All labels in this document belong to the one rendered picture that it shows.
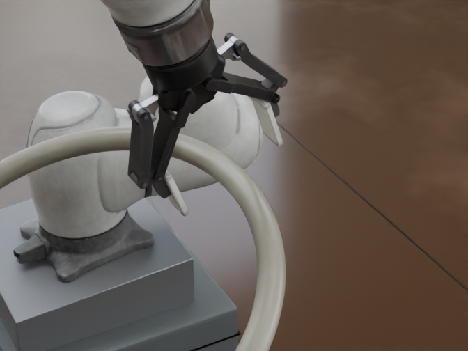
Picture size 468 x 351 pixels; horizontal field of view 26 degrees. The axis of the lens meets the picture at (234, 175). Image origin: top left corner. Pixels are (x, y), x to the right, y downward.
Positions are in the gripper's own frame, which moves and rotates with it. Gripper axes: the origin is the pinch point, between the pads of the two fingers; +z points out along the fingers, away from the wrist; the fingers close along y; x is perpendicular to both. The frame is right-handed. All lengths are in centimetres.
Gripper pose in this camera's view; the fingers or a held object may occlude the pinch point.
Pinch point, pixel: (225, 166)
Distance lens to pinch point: 115.1
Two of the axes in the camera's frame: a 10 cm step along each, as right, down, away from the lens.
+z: 2.5, 6.2, 7.5
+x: 5.7, 5.3, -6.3
